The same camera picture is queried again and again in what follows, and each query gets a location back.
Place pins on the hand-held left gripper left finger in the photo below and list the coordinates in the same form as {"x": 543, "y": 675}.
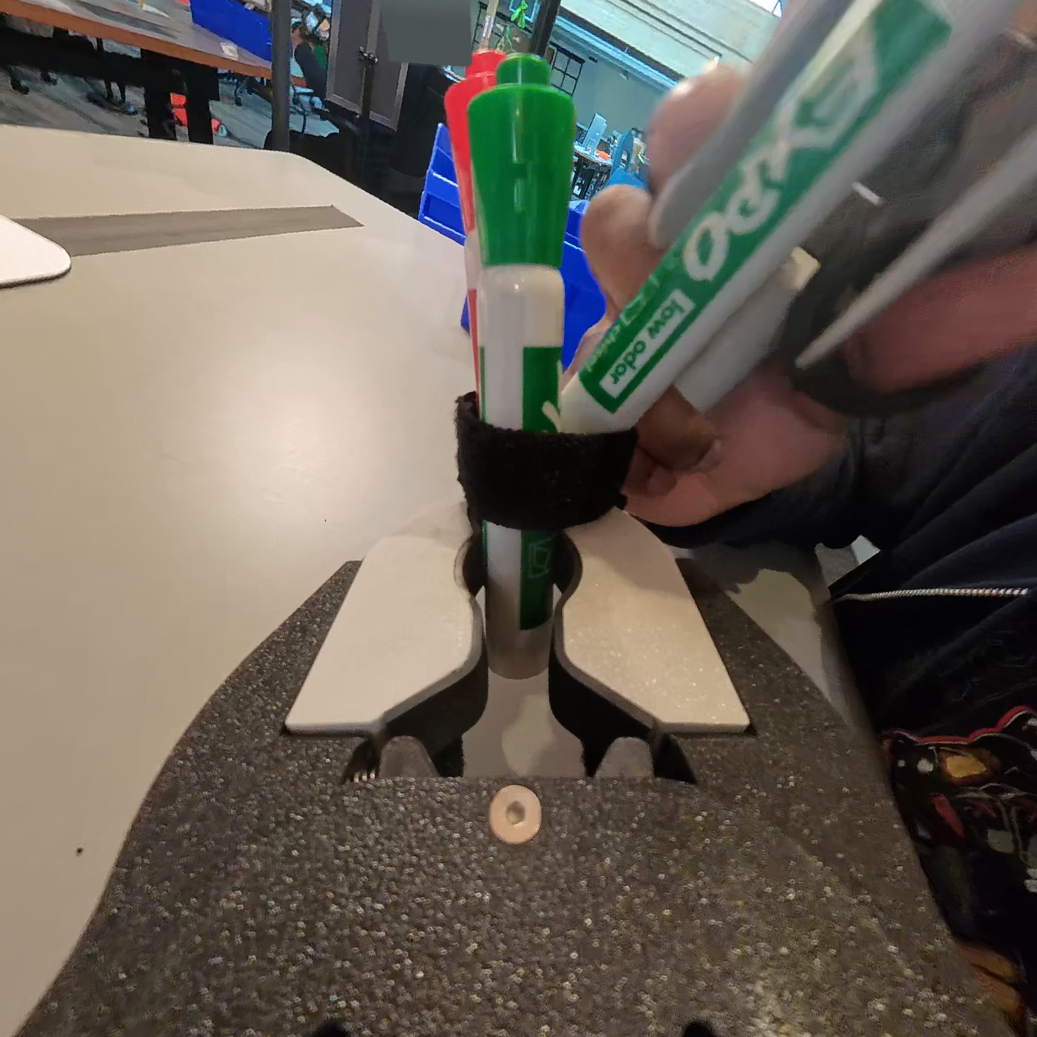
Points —
{"x": 381, "y": 648}

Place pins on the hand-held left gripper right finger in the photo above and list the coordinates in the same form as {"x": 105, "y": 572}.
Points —
{"x": 648, "y": 640}

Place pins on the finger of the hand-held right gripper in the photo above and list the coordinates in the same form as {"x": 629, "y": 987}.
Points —
{"x": 908, "y": 268}
{"x": 746, "y": 122}

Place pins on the green marker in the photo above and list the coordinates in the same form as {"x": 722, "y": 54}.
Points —
{"x": 522, "y": 211}
{"x": 762, "y": 211}

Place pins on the red marker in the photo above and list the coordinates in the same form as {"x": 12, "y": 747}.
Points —
{"x": 462, "y": 146}

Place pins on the person's right hand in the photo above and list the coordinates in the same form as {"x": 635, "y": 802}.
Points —
{"x": 729, "y": 462}

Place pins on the black table mat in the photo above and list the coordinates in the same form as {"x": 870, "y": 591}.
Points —
{"x": 179, "y": 230}

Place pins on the small blue bin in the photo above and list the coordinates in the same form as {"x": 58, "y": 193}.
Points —
{"x": 235, "y": 20}

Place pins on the wooden work table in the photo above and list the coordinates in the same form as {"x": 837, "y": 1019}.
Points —
{"x": 114, "y": 25}

